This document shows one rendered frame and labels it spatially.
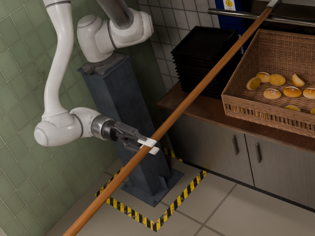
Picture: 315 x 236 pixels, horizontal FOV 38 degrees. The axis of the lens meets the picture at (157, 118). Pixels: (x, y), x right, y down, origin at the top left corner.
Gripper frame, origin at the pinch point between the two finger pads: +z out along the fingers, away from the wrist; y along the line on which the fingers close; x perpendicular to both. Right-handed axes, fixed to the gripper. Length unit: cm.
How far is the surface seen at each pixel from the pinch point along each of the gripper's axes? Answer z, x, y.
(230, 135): -20, -70, 67
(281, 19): 7, -88, 0
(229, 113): -23, -76, 56
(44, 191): -119, 3, 90
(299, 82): 2, -109, 53
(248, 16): -10, -87, 0
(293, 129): 14, -77, 57
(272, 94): -7, -95, 54
